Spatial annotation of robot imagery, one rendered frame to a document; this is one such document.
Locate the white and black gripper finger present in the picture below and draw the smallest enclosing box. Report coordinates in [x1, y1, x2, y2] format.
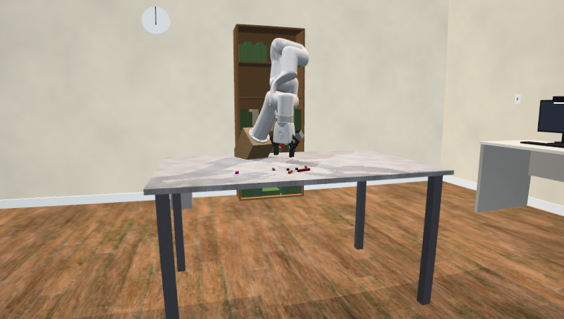
[289, 135, 300, 158]
[270, 136, 279, 155]

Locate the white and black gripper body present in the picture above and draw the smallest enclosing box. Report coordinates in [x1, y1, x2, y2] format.
[273, 122, 295, 144]

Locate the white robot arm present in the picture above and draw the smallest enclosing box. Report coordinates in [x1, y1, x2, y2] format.
[249, 38, 309, 143]

